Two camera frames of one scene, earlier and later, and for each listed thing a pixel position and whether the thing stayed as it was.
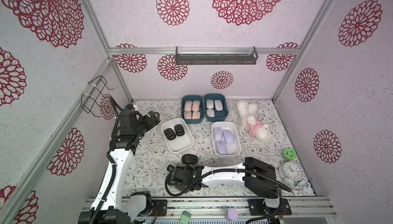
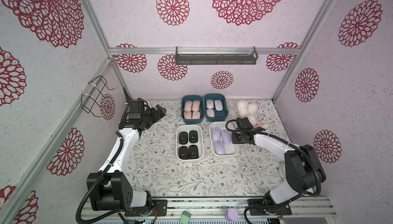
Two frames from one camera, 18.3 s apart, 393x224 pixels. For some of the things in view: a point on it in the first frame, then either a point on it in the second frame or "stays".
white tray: [225, 138] stays
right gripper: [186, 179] to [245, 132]
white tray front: [176, 134] to [190, 146]
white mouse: [218, 105] stays
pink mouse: [188, 114] stays
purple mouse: [221, 147] stays
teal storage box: [216, 107] stays
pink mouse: [196, 115] stays
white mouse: [210, 112] stays
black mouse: [179, 130] to [193, 136]
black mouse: [189, 159] to [193, 152]
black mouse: [170, 134] to [183, 137]
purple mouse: [228, 136] stays
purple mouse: [218, 133] stays
